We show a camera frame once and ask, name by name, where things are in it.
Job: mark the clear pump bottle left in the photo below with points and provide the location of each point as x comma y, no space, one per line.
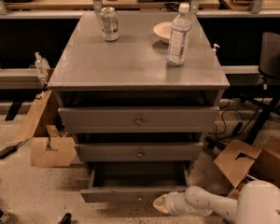
41,64

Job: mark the grey wooden drawer cabinet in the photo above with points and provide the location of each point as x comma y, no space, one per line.
133,72

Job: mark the small cardboard box left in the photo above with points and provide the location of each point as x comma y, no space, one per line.
52,152

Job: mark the grey drawer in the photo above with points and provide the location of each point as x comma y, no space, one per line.
139,151
139,181
195,119

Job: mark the silver green soda can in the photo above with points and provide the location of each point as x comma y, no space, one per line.
110,24

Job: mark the black power adapter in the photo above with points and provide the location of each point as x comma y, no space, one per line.
7,151

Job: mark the black office chair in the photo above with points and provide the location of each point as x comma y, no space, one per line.
269,67

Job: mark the clear plastic water bottle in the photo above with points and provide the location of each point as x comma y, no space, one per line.
179,36

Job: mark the white ceramic bowl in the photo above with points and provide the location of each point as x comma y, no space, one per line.
162,31

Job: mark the grey middle drawer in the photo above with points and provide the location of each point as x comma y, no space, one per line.
139,151

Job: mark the grey bottom drawer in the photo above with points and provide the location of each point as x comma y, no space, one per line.
139,181

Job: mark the open cardboard box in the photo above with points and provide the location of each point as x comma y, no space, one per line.
240,160

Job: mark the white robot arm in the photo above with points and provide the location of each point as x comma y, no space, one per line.
258,203

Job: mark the grey top drawer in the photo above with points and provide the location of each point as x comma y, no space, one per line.
195,119

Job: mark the white pump dispenser right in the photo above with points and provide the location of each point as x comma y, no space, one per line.
215,48

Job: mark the padded gripper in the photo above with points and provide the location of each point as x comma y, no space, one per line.
172,202

